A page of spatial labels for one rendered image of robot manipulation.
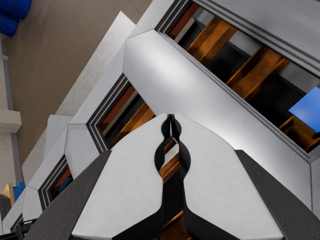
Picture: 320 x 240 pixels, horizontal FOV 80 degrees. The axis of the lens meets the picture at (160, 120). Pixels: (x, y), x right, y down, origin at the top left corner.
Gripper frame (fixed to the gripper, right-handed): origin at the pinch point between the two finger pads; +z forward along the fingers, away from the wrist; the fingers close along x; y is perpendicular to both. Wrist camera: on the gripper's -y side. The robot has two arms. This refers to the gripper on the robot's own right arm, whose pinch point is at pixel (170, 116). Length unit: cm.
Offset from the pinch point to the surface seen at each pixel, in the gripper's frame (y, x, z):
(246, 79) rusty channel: 16, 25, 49
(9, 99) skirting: 149, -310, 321
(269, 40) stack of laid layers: 2.5, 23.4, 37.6
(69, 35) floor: 35, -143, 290
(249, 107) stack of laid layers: 16.2, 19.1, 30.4
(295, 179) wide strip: 23.2, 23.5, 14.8
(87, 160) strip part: 44, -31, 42
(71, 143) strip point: 44, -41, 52
